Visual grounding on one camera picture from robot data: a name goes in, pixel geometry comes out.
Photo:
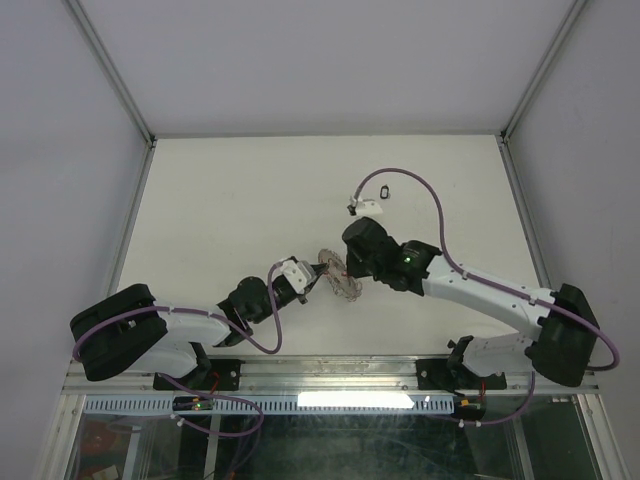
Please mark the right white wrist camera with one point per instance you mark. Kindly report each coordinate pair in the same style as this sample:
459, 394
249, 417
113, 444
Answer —
359, 207

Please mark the white slotted cable duct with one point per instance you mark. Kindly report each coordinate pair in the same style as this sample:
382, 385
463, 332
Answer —
305, 403

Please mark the aluminium mounting rail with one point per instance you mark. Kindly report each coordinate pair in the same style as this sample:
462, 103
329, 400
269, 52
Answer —
282, 374

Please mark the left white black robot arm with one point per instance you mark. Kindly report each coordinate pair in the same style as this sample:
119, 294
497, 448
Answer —
132, 331

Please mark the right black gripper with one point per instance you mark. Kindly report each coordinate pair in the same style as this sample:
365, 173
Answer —
352, 269

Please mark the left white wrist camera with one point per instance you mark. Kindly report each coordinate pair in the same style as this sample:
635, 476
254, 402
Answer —
298, 273

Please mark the metal disc with key rings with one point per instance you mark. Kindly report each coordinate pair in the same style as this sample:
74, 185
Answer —
350, 289

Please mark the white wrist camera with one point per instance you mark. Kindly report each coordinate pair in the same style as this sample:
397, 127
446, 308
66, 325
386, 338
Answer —
298, 273
359, 207

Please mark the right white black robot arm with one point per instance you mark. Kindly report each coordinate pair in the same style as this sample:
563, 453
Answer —
554, 332

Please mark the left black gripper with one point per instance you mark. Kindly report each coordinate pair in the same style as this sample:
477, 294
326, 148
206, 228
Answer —
319, 268

